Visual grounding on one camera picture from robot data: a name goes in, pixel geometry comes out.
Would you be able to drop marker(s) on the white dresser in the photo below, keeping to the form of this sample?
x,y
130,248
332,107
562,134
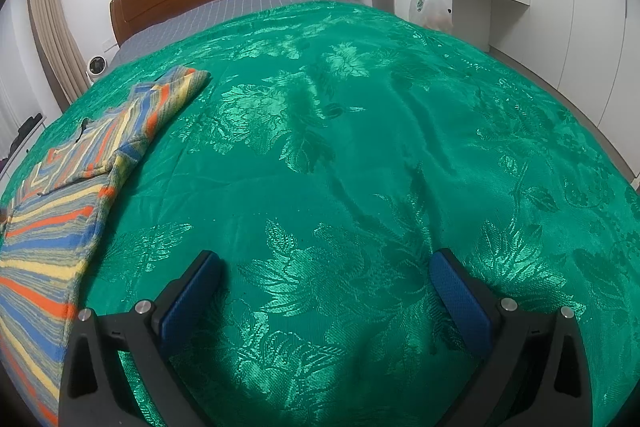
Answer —
x,y
30,152

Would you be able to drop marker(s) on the striped knit shirt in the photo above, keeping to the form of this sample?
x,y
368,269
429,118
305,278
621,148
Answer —
x,y
50,227

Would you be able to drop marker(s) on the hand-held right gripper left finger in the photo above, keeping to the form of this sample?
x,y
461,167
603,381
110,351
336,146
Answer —
x,y
192,302

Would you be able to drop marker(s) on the white round camera device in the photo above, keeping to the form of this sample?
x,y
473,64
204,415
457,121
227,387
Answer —
x,y
96,67

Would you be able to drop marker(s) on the white wardrobe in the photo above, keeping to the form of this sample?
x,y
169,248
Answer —
x,y
590,32

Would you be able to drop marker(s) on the white plastic bag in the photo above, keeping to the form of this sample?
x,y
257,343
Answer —
x,y
430,7

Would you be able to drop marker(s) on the green floral blanket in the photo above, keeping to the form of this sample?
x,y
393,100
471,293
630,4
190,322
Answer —
x,y
350,132

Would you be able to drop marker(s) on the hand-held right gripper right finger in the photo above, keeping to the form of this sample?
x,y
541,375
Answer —
x,y
460,302

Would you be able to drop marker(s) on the grey striped bedsheet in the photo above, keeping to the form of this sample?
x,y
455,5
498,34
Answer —
x,y
225,12

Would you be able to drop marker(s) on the black items on dresser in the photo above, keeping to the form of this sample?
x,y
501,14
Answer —
x,y
27,129

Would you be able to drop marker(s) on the beige curtain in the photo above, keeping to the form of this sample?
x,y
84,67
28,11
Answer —
x,y
55,32

